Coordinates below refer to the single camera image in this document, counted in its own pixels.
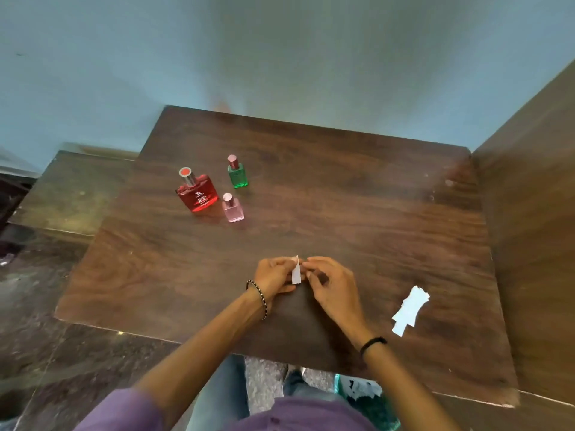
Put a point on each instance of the person's right forearm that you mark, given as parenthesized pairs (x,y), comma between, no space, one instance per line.
(404,386)

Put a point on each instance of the person's left hand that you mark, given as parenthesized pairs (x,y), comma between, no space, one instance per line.
(269,276)

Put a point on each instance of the low wooden side table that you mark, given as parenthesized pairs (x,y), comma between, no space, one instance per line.
(67,192)

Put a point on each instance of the pink perfume bottle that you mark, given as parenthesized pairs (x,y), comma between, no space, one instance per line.
(232,210)

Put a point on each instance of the person's left forearm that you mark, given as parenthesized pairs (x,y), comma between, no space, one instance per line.
(206,350)

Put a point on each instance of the purple shirt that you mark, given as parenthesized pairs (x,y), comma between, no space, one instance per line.
(296,415)

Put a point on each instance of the person's right thumb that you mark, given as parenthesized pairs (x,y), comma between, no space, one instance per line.
(313,282)

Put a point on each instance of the red perfume bottle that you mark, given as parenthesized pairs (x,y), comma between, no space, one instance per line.
(197,196)

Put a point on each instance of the blue jeans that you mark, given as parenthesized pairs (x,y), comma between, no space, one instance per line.
(222,394)

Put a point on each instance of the person's left thumb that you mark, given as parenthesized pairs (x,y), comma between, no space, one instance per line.
(286,289)

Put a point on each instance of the green bin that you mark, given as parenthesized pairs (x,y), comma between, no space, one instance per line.
(368,399)

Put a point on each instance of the brown wooden cabinet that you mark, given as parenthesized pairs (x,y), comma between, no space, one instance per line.
(534,246)

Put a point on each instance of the green perfume bottle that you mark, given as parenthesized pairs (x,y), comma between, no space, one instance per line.
(237,173)

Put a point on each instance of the white paper strip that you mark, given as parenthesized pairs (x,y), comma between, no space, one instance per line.
(296,271)

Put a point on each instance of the person's right hand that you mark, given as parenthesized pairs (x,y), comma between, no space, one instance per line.
(337,294)

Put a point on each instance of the black wristband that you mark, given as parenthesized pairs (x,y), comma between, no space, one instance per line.
(372,343)

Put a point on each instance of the pile of white paper pieces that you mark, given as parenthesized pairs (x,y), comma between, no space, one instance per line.
(409,309)

